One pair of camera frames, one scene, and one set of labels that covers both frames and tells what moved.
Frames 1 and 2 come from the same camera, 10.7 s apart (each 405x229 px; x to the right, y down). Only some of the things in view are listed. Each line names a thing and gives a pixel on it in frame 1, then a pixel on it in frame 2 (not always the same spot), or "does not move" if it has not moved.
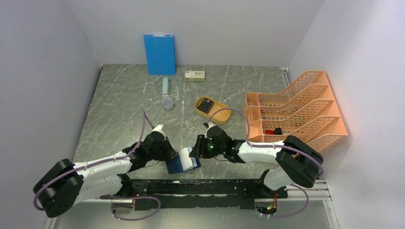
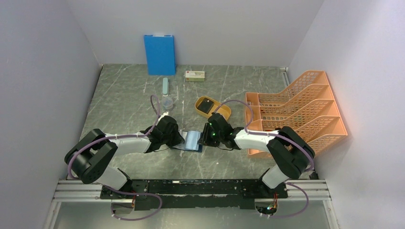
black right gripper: [199, 150] → [204, 137]
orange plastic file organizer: [306, 109] does not move
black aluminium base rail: [199, 194] does not move
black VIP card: [206, 106] does not move
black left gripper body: [161, 150] → [172, 140]
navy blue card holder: [183, 162] → [191, 141]
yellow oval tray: [219, 117] does not move
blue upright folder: [160, 54] does not move
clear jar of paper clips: [167, 103] does not move
